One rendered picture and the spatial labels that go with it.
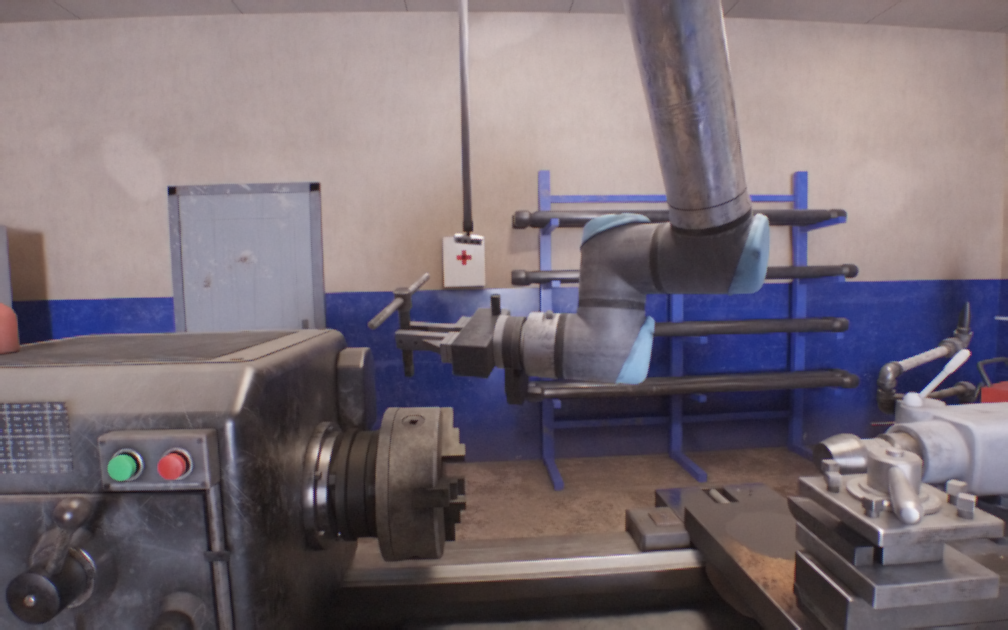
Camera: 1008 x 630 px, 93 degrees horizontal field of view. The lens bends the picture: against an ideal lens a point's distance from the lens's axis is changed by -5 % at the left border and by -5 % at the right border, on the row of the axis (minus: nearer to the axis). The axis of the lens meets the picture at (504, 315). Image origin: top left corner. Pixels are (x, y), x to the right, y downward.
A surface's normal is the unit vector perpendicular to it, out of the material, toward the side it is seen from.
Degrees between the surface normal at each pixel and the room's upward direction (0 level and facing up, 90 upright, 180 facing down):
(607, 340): 83
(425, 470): 60
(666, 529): 0
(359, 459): 45
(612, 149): 90
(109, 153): 90
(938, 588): 90
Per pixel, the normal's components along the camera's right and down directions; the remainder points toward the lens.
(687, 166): -0.55, 0.59
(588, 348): -0.25, -0.02
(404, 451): 0.03, -0.64
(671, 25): -0.30, 0.59
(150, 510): 0.06, 0.07
